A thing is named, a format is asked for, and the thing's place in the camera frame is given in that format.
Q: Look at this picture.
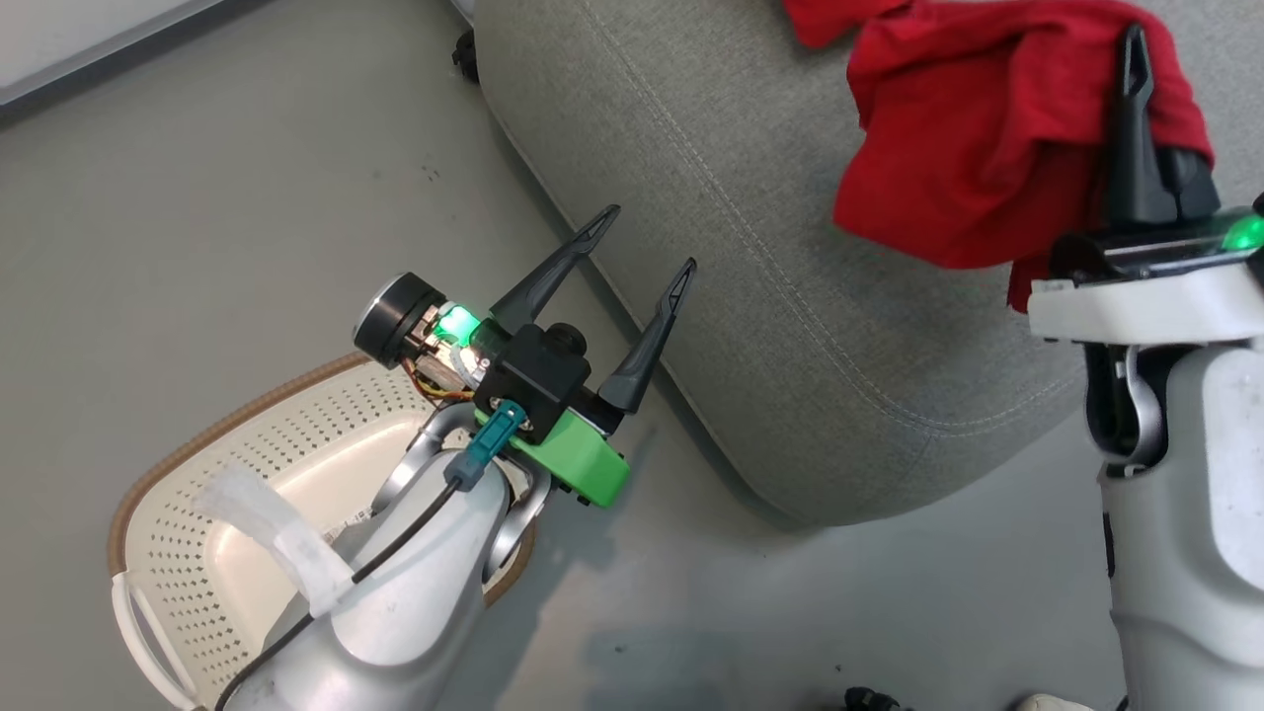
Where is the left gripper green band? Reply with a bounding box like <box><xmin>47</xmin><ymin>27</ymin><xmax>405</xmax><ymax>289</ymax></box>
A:
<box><xmin>354</xmin><ymin>204</ymin><xmax>697</xmax><ymax>510</ymax></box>

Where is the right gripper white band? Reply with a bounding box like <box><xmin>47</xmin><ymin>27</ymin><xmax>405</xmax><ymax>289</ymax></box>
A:
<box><xmin>1027</xmin><ymin>25</ymin><xmax>1264</xmax><ymax>347</ymax></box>

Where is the plain red garment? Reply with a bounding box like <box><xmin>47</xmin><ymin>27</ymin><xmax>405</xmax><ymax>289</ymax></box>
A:
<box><xmin>832</xmin><ymin>0</ymin><xmax>1216</xmax><ymax>312</ymax></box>

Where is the grey fabric sofa seat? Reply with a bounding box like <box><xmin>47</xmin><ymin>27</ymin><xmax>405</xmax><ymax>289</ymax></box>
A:
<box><xmin>472</xmin><ymin>0</ymin><xmax>1264</xmax><ymax>527</ymax></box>

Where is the white perforated laundry basket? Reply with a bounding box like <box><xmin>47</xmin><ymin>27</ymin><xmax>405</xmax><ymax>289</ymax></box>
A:
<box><xmin>107</xmin><ymin>351</ymin><xmax>539</xmax><ymax>711</ymax></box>

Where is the white tape strip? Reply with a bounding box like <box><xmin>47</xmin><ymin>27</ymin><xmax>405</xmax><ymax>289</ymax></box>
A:
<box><xmin>197</xmin><ymin>466</ymin><xmax>356</xmax><ymax>618</ymax></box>

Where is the left arm cable teal plug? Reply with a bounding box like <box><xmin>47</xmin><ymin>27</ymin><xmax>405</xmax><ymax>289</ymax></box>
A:
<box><xmin>212</xmin><ymin>400</ymin><xmax>524</xmax><ymax>711</ymax></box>

